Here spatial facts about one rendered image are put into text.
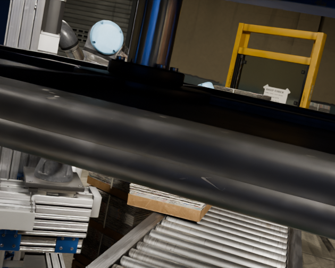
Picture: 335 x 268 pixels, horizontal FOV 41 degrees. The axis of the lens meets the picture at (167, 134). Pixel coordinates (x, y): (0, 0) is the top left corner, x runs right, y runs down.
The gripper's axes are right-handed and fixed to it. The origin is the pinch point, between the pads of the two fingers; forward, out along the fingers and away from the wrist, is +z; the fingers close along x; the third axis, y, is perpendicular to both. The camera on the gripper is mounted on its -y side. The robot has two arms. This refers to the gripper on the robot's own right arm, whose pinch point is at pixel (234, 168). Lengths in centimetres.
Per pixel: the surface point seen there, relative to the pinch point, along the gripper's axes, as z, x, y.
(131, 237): 7, 47, 29
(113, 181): -6, -49, 74
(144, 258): 12, 57, 23
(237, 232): 22.0, 10.8, 4.3
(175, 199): 3.4, 16.9, 21.5
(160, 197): 1.2, 17.3, 27.0
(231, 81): -50, -220, 19
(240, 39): -82, -220, 0
